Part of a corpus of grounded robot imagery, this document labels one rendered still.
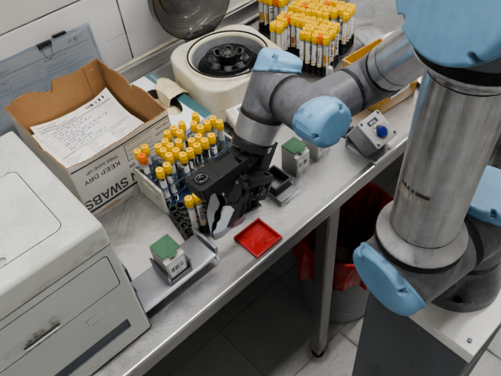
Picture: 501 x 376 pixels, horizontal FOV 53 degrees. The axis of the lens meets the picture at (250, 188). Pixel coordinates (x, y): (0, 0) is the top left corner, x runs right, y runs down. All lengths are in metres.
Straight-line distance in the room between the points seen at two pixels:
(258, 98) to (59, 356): 0.49
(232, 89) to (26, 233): 0.62
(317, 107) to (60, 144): 0.66
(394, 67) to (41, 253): 0.53
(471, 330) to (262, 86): 0.51
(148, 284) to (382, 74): 0.53
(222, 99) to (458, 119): 0.75
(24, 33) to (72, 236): 0.67
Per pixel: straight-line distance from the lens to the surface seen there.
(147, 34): 1.42
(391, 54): 0.74
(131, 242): 1.04
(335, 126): 0.74
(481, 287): 0.89
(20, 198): 0.76
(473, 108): 0.50
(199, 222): 1.00
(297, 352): 1.83
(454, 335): 0.90
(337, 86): 0.77
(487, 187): 0.78
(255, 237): 0.99
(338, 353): 1.84
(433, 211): 0.60
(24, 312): 0.72
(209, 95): 1.17
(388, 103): 1.25
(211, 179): 0.83
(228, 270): 0.96
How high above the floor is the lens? 1.68
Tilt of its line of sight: 48 degrees down
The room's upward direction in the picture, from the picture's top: 6 degrees counter-clockwise
